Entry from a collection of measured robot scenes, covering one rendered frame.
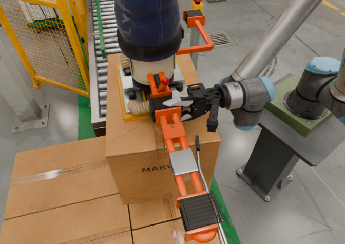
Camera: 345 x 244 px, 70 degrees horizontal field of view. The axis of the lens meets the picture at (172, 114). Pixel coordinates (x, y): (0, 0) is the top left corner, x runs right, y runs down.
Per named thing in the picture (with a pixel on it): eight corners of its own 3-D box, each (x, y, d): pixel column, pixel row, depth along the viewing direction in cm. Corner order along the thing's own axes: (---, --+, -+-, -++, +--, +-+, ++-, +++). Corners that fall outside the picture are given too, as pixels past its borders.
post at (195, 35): (186, 100, 251) (191, 1, 176) (192, 99, 252) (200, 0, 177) (187, 105, 246) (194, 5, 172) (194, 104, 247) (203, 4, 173)
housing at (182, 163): (167, 161, 69) (167, 152, 66) (191, 156, 70) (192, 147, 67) (173, 184, 64) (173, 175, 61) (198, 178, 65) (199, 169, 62)
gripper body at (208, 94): (184, 101, 86) (216, 95, 88) (192, 119, 81) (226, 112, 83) (185, 85, 80) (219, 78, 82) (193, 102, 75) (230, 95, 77)
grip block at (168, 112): (149, 107, 83) (147, 94, 79) (177, 101, 85) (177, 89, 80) (153, 125, 78) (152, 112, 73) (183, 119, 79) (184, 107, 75)
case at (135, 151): (120, 109, 151) (107, 54, 121) (185, 102, 155) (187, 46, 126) (123, 205, 111) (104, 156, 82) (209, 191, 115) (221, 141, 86)
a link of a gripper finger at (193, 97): (176, 104, 77) (200, 104, 80) (178, 107, 76) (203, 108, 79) (180, 92, 74) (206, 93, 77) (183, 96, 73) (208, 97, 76)
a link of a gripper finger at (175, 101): (159, 94, 78) (185, 95, 81) (163, 107, 74) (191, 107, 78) (161, 86, 76) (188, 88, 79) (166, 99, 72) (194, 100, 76)
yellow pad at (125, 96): (116, 68, 114) (114, 59, 110) (137, 64, 115) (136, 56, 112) (123, 123, 92) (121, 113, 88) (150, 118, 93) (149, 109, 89)
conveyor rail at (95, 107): (89, -2, 318) (84, -18, 304) (93, -2, 319) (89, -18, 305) (98, 139, 169) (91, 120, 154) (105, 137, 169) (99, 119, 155)
